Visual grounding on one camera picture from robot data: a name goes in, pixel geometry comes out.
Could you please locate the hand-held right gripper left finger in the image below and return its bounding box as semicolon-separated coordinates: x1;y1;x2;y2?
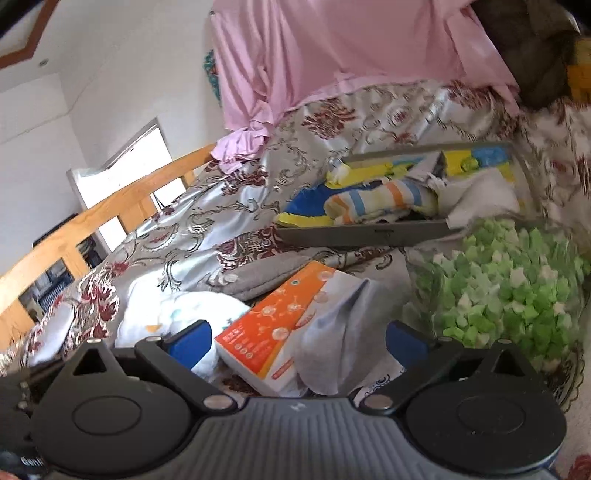
69;320;237;413

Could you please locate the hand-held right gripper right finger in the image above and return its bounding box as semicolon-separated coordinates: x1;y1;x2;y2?
359;320;527;416

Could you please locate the white printed baby cloth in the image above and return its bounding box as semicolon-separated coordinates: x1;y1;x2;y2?
113;277;250;384

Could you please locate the grey cloth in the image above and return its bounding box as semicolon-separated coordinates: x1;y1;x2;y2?
291;279;393;398

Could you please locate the grey garment with snaps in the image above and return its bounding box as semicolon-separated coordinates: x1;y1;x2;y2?
210;249;342;305

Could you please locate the grey tray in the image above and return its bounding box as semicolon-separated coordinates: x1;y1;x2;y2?
274;141;532;247

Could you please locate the striped towel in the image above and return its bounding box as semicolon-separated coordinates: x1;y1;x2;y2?
323;178;439;225

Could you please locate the orange white box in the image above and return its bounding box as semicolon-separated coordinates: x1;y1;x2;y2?
215;261;365;398

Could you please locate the bag of green paper stars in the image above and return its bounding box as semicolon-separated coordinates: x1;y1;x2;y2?
404;217;591;374

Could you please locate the dark shelf unit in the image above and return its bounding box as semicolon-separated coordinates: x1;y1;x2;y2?
21;212;112;326

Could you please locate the yellow blue cartoon towel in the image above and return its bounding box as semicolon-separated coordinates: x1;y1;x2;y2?
277;145;515;229

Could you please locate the window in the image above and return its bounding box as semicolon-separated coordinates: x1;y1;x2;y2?
69;117;185;250

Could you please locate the pink bed sheet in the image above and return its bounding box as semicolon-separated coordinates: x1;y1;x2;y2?
210;0;520;174

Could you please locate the brown quilted jacket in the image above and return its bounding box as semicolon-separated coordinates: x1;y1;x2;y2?
475;0;583;109

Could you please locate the wooden bed rail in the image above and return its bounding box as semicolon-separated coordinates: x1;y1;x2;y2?
0;143;218;342

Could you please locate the teal wall poster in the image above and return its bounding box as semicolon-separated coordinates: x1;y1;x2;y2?
203;48;223;109

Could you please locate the wooden bed frame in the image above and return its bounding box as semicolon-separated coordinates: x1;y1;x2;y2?
566;41;591;101

